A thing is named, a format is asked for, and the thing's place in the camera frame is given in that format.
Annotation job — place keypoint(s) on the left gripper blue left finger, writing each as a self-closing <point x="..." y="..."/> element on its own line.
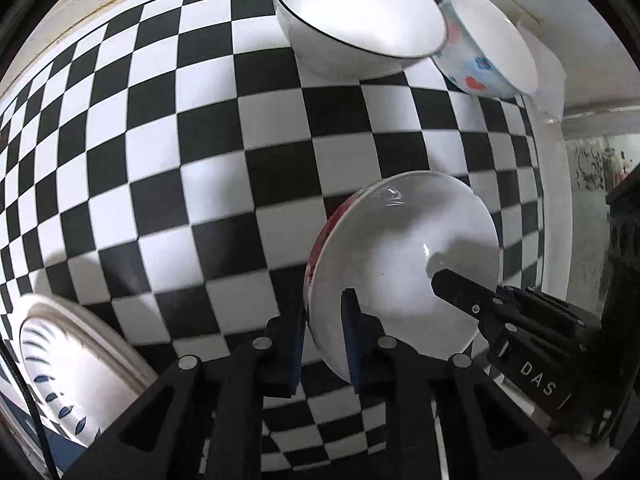
<point x="283" y="361"/>

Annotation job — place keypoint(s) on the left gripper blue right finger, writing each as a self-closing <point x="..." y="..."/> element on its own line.
<point x="361" y="334"/>

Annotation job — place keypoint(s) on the white bowl red base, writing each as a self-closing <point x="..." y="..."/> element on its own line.
<point x="386" y="242"/>

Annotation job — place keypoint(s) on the white plate blue leaf rim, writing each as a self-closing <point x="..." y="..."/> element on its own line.
<point x="82" y="371"/>

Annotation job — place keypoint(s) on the white bowl flower pattern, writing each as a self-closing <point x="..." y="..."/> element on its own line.
<point x="485" y="54"/>

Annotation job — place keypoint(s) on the white bowl dark rim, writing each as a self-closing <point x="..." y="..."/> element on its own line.
<point x="361" y="39"/>

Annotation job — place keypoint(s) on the black white checkered mat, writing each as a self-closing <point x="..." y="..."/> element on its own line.
<point x="170" y="169"/>

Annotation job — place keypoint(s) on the white folded cloth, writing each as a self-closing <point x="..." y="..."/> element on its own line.
<point x="549" y="97"/>

